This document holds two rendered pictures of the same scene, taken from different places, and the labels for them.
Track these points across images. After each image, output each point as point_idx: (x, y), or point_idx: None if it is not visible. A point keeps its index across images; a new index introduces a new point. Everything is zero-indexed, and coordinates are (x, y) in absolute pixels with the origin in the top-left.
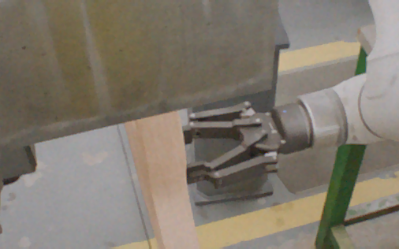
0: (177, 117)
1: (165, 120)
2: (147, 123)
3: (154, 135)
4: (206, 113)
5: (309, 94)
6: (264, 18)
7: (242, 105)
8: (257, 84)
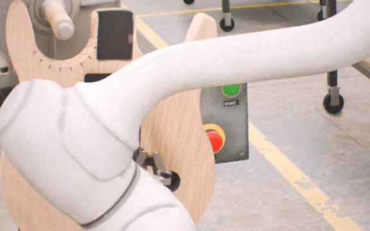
0: (11, 9)
1: (10, 9)
2: (10, 6)
3: (8, 15)
4: (158, 158)
5: (150, 174)
6: None
7: (164, 171)
8: None
